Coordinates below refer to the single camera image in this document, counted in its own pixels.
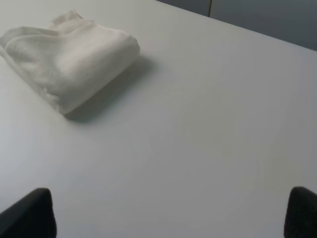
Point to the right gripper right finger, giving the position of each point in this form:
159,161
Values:
301,214

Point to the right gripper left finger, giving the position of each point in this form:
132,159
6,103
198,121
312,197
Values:
30,217

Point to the white towel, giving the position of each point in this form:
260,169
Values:
70,61

